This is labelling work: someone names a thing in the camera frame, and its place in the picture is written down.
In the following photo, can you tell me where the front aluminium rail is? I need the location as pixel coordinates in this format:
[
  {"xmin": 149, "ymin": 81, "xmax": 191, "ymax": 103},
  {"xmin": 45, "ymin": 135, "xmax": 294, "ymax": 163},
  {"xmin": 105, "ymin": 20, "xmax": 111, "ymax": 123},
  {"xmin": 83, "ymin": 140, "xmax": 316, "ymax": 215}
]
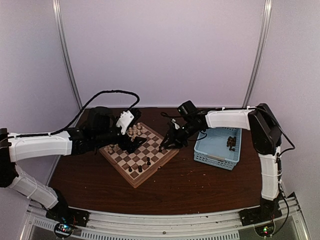
[{"xmin": 19, "ymin": 197, "xmax": 311, "ymax": 240}]

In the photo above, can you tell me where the wooden chess board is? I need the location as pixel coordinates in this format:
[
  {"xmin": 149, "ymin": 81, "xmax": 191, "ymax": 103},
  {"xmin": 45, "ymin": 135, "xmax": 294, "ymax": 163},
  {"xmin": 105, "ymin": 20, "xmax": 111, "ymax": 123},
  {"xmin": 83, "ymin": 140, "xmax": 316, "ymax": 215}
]
[{"xmin": 99, "ymin": 122, "xmax": 179, "ymax": 188}]

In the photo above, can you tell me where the pile of dark chess pieces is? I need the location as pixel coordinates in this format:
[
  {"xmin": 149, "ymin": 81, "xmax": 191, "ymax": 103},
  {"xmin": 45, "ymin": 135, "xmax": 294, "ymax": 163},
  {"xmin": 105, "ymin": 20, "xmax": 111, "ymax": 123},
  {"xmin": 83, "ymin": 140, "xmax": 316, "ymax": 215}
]
[{"xmin": 226, "ymin": 136, "xmax": 237, "ymax": 152}]

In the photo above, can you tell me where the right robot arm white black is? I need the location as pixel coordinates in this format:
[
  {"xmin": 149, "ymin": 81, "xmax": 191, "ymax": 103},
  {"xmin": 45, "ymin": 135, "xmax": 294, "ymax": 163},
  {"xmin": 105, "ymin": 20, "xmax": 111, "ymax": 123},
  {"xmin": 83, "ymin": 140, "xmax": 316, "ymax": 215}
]
[{"xmin": 158, "ymin": 100, "xmax": 287, "ymax": 221}]

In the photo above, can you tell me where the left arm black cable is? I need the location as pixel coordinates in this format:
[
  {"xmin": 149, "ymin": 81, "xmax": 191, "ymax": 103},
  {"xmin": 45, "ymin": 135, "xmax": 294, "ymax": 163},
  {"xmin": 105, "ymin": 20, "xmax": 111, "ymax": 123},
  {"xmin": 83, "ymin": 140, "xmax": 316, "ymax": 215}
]
[{"xmin": 49, "ymin": 89, "xmax": 140, "ymax": 136}]

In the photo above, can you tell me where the right aluminium frame post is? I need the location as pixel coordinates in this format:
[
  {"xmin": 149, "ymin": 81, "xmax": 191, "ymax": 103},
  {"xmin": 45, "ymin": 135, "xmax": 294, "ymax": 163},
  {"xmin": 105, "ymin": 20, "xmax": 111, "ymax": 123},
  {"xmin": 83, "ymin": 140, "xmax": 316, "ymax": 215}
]
[{"xmin": 242, "ymin": 0, "xmax": 273, "ymax": 108}]

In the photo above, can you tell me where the light blue plastic basket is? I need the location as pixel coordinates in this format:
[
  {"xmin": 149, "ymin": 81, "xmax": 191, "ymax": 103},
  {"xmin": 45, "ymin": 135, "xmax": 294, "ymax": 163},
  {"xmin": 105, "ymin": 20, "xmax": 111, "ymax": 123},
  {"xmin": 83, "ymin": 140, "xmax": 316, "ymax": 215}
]
[{"xmin": 193, "ymin": 127, "xmax": 242, "ymax": 171}]

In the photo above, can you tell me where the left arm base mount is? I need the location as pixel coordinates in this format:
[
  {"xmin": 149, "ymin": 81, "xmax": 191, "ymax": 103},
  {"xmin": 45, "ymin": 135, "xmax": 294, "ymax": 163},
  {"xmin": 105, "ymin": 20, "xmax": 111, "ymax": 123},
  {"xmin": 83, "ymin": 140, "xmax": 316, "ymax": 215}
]
[{"xmin": 45, "ymin": 208, "xmax": 90, "ymax": 227}]

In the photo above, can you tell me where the row of white chess pieces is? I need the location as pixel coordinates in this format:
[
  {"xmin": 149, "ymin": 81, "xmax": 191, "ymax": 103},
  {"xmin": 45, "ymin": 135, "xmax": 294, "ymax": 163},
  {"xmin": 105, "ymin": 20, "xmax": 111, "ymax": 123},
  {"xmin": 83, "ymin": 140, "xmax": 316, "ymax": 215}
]
[{"xmin": 106, "ymin": 122, "xmax": 142, "ymax": 153}]

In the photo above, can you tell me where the aluminium frame post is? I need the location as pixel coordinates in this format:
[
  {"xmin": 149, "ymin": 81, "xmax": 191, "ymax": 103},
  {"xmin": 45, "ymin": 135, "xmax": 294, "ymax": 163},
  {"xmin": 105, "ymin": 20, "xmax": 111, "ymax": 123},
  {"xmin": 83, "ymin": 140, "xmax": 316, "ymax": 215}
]
[
  {"xmin": 52, "ymin": 0, "xmax": 83, "ymax": 110},
  {"xmin": 242, "ymin": 0, "xmax": 273, "ymax": 108}
]

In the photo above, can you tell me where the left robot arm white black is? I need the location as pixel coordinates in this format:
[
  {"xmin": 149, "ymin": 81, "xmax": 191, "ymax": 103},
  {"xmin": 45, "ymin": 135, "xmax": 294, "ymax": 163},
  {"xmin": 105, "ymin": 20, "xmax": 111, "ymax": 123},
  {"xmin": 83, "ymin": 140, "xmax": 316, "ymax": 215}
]
[{"xmin": 0, "ymin": 106, "xmax": 146, "ymax": 223}]

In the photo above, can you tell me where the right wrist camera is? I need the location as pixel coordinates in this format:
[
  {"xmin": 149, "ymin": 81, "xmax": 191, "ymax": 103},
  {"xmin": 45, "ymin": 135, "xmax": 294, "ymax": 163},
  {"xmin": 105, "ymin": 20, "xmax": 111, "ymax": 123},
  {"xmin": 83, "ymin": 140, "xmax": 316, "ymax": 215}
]
[{"xmin": 170, "ymin": 118, "xmax": 180, "ymax": 130}]

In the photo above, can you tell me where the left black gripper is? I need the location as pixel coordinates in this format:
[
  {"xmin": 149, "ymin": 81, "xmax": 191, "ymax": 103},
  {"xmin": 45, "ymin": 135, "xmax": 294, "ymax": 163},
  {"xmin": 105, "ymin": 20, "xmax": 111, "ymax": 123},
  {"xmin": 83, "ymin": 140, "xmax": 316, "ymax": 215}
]
[{"xmin": 93, "ymin": 115, "xmax": 147, "ymax": 153}]

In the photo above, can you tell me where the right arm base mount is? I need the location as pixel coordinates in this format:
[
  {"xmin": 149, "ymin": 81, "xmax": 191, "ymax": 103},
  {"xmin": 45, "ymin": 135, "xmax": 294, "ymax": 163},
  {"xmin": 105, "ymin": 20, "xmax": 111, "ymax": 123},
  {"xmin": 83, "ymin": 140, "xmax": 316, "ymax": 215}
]
[{"xmin": 239, "ymin": 206, "xmax": 282, "ymax": 226}]

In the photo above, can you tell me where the left aluminium frame post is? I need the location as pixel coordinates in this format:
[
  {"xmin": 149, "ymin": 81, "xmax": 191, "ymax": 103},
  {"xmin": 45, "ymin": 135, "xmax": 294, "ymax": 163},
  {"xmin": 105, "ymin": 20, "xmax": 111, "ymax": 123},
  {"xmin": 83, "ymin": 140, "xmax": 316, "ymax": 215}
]
[{"xmin": 52, "ymin": 0, "xmax": 83, "ymax": 110}]

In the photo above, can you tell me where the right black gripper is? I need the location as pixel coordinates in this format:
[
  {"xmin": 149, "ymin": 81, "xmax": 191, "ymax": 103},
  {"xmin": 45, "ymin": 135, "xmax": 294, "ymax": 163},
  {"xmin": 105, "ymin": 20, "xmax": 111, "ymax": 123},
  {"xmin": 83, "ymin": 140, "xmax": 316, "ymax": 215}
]
[{"xmin": 160, "ymin": 121, "xmax": 201, "ymax": 149}]

